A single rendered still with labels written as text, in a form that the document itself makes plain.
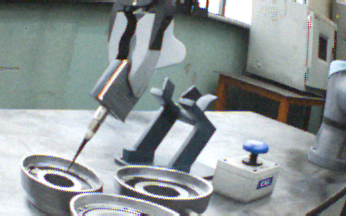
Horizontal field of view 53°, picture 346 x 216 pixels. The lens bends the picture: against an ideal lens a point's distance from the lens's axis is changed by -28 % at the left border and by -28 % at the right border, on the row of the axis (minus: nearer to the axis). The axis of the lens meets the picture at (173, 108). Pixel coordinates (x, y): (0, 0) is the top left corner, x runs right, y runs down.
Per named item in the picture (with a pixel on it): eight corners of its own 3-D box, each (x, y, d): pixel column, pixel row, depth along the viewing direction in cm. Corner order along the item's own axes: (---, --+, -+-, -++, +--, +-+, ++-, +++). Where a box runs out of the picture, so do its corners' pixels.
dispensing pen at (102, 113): (51, 155, 45) (133, 33, 49) (73, 174, 48) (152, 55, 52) (59, 162, 44) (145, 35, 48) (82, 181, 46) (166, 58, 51)
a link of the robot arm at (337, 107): (342, 116, 87) (348, 63, 85) (369, 129, 75) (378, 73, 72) (314, 111, 83) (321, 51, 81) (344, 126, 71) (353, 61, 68)
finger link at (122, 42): (152, 92, 53) (172, 17, 51) (110, 91, 49) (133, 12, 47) (135, 83, 55) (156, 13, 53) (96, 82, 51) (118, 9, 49)
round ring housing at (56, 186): (8, 196, 38) (6, 164, 38) (42, 176, 49) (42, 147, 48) (83, 233, 36) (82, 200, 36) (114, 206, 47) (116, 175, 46)
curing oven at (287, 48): (309, 98, 247) (315, 6, 236) (244, 75, 291) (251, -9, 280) (336, 101, 289) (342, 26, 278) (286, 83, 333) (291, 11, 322)
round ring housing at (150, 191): (95, 195, 48) (96, 164, 48) (165, 193, 55) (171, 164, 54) (148, 233, 41) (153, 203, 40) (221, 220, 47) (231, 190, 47)
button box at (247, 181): (245, 203, 54) (256, 170, 53) (209, 189, 59) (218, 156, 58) (276, 192, 59) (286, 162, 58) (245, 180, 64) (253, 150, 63)
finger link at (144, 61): (190, 101, 49) (196, 17, 48) (144, 100, 45) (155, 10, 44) (169, 97, 51) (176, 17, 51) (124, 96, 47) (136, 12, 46)
